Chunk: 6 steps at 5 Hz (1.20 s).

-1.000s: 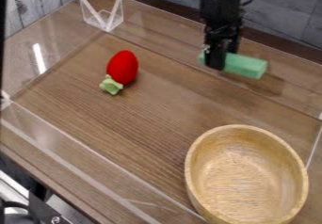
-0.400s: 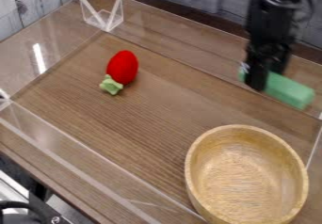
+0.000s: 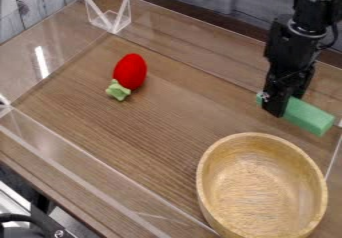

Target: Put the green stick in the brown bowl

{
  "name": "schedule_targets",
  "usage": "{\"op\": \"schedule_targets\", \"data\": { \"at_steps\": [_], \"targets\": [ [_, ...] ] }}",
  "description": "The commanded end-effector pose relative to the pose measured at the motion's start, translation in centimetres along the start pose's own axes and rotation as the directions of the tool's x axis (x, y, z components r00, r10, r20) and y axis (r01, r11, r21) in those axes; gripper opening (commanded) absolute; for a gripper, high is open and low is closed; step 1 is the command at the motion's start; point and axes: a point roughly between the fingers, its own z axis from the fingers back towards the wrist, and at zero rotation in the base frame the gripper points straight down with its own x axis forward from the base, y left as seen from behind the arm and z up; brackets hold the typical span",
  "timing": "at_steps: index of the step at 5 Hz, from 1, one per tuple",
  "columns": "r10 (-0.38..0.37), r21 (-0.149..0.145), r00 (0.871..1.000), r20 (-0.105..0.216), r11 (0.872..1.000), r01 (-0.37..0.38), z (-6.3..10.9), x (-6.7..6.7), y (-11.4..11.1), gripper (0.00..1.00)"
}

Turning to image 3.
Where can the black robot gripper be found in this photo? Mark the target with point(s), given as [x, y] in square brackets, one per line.
[291, 51]

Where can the green rectangular block stick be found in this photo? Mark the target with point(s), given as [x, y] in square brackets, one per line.
[307, 117]

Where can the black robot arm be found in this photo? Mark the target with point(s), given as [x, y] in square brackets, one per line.
[320, 14]

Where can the wooden brown bowl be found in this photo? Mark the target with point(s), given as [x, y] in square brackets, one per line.
[260, 188]

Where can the red toy strawberry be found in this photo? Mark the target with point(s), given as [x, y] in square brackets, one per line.
[128, 76]

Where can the black clamp under table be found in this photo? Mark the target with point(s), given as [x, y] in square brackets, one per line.
[28, 223]

